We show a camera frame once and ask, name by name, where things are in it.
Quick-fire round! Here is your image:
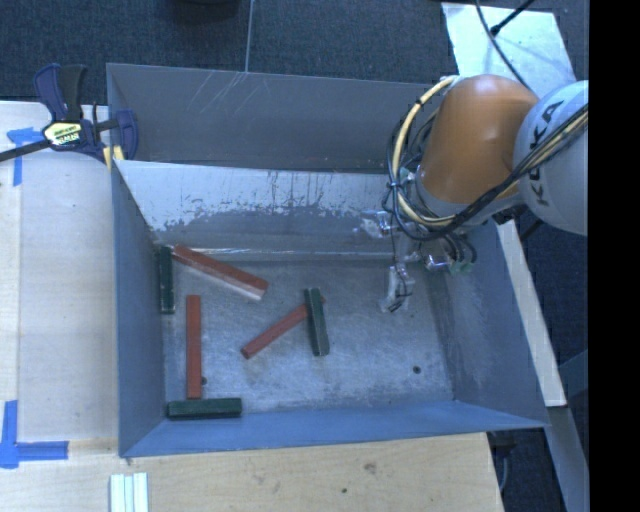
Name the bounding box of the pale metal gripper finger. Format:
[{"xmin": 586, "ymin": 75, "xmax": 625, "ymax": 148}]
[
  {"xmin": 398, "ymin": 264, "xmax": 417, "ymax": 304},
  {"xmin": 378, "ymin": 266, "xmax": 401, "ymax": 314}
]

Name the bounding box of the dark green flat block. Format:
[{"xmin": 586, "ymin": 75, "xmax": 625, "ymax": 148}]
[
  {"xmin": 302, "ymin": 286, "xmax": 332, "ymax": 358},
  {"xmin": 165, "ymin": 396, "xmax": 244, "ymax": 421},
  {"xmin": 157, "ymin": 244, "xmax": 177, "ymax": 316}
]

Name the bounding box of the grey metal bin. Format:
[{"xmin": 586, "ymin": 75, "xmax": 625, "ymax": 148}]
[{"xmin": 105, "ymin": 62, "xmax": 552, "ymax": 459}]

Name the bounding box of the red-brown flat block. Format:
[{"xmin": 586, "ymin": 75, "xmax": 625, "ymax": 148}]
[
  {"xmin": 185, "ymin": 294, "xmax": 204, "ymax": 401},
  {"xmin": 240, "ymin": 297, "xmax": 327, "ymax": 361},
  {"xmin": 171, "ymin": 243, "xmax": 270, "ymax": 302}
]

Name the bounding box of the pale wood board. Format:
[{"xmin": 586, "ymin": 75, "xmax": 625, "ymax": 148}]
[{"xmin": 17, "ymin": 149, "xmax": 121, "ymax": 444}]

